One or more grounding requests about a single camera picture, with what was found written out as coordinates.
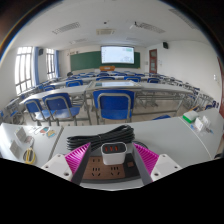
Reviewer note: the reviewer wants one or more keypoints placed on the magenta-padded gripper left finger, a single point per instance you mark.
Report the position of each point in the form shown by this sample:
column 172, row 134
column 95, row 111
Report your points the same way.
column 58, row 165

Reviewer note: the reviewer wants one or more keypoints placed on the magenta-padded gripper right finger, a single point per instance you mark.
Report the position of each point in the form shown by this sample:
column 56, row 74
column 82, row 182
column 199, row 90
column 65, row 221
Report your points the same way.
column 165, row 166

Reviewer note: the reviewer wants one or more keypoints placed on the white charger block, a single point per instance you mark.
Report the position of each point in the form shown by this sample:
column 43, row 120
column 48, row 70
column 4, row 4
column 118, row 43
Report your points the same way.
column 113, row 156

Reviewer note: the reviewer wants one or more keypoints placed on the colourful sticker cards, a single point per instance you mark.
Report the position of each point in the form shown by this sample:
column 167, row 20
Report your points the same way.
column 50, row 133

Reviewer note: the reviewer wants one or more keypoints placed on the yellow tape roll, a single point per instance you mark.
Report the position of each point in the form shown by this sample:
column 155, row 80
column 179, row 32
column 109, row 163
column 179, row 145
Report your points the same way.
column 25, row 156

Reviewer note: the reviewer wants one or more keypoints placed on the black power strip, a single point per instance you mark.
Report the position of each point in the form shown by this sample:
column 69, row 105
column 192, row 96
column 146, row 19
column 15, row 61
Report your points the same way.
column 100, row 172

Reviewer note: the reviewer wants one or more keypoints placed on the small white box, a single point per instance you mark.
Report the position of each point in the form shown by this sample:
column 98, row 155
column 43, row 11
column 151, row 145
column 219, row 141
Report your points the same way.
column 20, row 134
column 14, row 148

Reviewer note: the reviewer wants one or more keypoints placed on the small white carton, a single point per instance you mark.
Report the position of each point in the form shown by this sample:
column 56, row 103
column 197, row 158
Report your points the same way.
column 199, row 124
column 206, row 120

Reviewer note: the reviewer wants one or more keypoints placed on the green and white box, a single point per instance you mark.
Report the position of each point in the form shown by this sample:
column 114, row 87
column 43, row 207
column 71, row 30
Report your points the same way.
column 190, row 116

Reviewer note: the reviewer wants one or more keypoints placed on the grey classroom desks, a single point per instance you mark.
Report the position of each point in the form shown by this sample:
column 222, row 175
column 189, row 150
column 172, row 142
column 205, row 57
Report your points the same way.
column 66, row 91

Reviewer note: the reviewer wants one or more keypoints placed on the blue classroom chairs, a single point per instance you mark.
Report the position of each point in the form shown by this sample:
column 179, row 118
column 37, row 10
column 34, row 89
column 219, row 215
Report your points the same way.
column 113, row 103

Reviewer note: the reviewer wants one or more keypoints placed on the red-brown wooden door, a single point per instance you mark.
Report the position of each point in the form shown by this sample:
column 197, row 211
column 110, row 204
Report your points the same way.
column 221, row 86

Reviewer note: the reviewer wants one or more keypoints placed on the white-framed window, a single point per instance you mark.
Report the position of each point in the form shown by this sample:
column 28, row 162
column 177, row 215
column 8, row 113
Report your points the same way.
column 24, row 70
column 50, row 63

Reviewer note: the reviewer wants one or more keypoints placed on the brown door with window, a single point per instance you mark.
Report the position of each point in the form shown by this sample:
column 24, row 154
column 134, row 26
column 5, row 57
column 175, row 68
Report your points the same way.
column 153, row 61

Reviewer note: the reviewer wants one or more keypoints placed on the green chalkboard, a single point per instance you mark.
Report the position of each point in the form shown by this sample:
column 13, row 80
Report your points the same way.
column 85, row 60

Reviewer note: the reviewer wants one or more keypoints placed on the orange lectern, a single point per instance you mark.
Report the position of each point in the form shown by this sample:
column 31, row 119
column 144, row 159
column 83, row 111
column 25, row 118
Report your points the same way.
column 106, row 68

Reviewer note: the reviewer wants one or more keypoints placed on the projection screen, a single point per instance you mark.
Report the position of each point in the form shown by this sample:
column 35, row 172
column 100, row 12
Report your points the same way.
column 117, row 55

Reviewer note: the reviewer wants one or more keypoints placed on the ceiling light panels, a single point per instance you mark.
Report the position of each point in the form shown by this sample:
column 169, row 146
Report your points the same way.
column 66, row 27

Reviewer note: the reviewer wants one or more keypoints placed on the white ceiling projector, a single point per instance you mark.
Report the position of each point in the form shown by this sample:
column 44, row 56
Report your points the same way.
column 134, row 25

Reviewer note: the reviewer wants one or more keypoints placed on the white wall switch panel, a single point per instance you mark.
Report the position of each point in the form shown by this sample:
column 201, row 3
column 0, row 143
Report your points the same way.
column 215, row 78

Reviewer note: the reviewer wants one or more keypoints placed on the black wall speaker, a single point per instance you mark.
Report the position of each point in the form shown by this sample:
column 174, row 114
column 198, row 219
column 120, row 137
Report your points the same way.
column 165, row 45
column 41, row 51

